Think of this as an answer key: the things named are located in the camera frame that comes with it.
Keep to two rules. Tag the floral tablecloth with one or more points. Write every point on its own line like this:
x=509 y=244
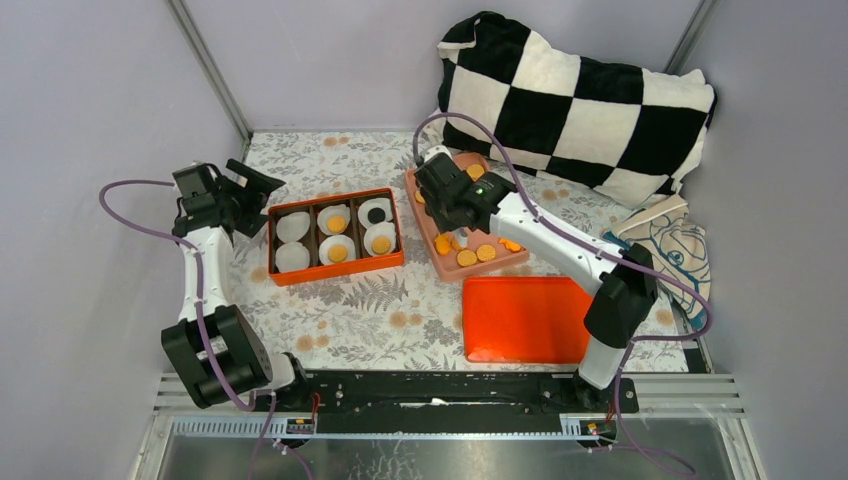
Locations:
x=402 y=318

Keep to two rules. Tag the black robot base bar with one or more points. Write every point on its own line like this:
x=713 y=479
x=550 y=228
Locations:
x=431 y=402

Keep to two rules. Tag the white paper cupcake liner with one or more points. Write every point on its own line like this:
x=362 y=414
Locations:
x=383 y=229
x=333 y=240
x=292 y=256
x=330 y=211
x=293 y=227
x=383 y=202

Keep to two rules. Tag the orange box lid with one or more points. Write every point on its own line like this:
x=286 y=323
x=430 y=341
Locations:
x=524 y=320

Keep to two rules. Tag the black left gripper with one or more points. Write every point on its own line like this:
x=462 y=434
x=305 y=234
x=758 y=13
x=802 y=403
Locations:
x=257 y=189

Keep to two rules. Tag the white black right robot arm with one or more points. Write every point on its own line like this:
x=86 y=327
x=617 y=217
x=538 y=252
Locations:
x=619 y=281

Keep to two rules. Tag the cream blue printed cloth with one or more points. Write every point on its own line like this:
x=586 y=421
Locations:
x=677 y=244

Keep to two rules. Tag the orange fish-shaped cookie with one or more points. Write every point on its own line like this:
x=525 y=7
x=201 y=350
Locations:
x=510 y=245
x=443 y=244

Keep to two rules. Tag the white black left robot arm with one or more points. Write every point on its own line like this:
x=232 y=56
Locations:
x=213 y=349

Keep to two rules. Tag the black sandwich cookie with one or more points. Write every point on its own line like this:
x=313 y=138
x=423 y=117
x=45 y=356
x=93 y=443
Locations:
x=376 y=215

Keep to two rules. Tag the orange compartment box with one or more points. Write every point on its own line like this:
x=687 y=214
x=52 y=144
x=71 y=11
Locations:
x=315 y=237

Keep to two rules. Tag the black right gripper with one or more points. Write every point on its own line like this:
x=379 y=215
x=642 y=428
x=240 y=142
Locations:
x=442 y=224

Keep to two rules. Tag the black white checkered pillow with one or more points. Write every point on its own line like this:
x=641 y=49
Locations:
x=628 y=133

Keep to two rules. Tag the pink cookie tray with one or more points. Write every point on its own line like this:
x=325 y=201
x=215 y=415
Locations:
x=446 y=266

